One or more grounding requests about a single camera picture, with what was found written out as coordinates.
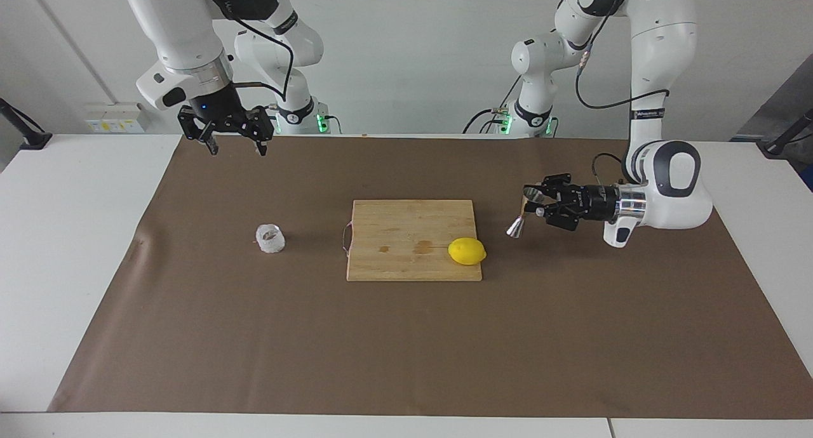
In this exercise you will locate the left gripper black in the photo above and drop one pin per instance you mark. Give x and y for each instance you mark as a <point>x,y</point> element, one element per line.
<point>597,203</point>

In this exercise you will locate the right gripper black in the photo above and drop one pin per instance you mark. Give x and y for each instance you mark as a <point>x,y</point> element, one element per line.
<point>213,108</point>

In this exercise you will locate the steel double jigger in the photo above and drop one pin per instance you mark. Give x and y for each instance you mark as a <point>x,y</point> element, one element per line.
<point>517,227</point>

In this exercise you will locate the clear plastic cup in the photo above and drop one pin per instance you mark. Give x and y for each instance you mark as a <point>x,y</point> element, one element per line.
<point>270,240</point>

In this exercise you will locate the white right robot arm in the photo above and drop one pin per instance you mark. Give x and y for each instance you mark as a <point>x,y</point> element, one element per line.
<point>184,32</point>

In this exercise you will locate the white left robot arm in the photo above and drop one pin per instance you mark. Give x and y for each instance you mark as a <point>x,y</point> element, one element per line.
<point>660,57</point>

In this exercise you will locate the yellow lemon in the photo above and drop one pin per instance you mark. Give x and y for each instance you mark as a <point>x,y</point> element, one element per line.
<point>467,251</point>

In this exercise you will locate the wooden cutting board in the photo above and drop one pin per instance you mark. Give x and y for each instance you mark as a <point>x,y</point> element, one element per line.
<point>413,260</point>

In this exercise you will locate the black stand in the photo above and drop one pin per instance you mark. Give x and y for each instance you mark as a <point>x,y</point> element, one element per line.
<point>28,136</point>
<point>778,147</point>

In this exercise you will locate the brown table mat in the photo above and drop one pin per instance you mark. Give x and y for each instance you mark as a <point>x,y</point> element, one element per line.
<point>406,349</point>

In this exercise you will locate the blue object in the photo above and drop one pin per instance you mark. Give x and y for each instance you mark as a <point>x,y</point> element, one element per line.
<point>808,179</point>

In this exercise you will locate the dark grey panel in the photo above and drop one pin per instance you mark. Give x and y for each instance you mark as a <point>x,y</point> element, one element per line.
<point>794,92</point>

